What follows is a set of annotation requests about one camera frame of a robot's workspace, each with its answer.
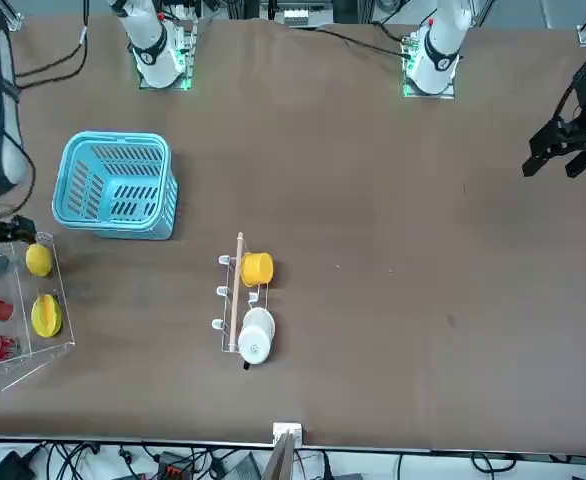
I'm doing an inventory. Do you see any white wire cup rack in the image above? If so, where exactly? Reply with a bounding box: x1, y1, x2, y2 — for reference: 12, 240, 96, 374
211, 231, 279, 355

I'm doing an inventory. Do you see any blue plastic basket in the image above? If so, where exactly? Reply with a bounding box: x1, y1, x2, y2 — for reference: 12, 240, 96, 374
51, 131, 179, 241

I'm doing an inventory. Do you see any large black power brick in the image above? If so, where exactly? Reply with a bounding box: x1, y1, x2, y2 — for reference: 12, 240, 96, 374
0, 449, 37, 480

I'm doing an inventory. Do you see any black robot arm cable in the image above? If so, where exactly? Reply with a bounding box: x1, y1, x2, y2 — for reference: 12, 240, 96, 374
10, 0, 90, 92

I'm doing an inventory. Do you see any white mug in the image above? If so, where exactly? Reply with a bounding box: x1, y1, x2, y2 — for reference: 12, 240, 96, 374
236, 307, 277, 372

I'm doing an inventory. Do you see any yellow lemon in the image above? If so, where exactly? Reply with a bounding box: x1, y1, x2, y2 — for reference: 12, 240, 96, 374
24, 243, 54, 279

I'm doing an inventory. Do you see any black table cable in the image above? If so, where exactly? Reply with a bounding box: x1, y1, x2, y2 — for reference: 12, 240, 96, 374
287, 25, 414, 59

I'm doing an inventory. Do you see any white post foot bracket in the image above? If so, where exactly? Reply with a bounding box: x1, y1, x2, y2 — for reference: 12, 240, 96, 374
272, 422, 304, 446

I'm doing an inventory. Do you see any aluminium frame post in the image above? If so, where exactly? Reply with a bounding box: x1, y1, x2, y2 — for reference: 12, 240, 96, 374
262, 432, 297, 480

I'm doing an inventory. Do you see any yellow plastic cup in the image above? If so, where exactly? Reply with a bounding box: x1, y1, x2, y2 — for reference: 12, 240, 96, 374
240, 252, 275, 288

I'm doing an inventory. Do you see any clear acrylic rack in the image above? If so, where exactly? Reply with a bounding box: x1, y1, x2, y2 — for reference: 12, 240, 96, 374
0, 231, 78, 393

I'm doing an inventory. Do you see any orange and black device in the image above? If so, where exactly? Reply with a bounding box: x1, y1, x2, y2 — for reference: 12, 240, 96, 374
155, 451, 194, 480

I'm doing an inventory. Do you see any yellow starfruit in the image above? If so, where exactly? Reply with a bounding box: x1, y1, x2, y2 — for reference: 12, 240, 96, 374
30, 293, 64, 338

